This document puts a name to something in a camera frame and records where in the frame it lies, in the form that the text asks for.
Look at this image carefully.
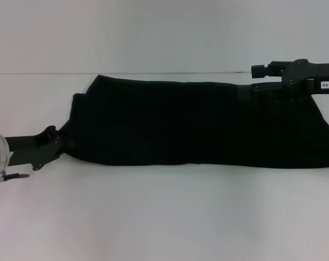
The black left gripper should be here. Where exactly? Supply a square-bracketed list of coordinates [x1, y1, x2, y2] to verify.
[4, 125, 77, 172]

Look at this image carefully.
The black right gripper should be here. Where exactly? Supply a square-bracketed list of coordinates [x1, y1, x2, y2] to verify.
[250, 58, 329, 102]

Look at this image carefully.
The left gripper cable with plug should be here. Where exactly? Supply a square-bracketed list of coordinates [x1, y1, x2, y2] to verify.
[0, 171, 31, 190]

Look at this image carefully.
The black shirt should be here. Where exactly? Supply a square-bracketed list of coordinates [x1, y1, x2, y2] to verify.
[57, 74, 329, 171]

